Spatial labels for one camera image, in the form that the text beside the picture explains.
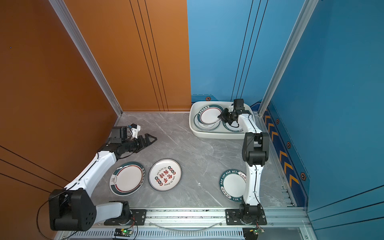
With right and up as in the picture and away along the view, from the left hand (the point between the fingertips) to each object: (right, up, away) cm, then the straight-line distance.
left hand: (152, 140), depth 83 cm
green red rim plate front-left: (-16, -24, +5) cm, 29 cm away
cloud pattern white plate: (+31, +7, +23) cm, 39 cm away
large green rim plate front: (+33, +14, +23) cm, 42 cm away
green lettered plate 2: (+47, -27, +5) cm, 54 cm away
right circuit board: (+51, -43, -14) cm, 68 cm away
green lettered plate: (+54, +6, +22) cm, 59 cm away
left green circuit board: (-10, -43, -12) cm, 46 cm away
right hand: (+39, +15, +18) cm, 46 cm away
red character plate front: (+7, -21, +4) cm, 22 cm away
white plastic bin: (+43, +3, +21) cm, 48 cm away
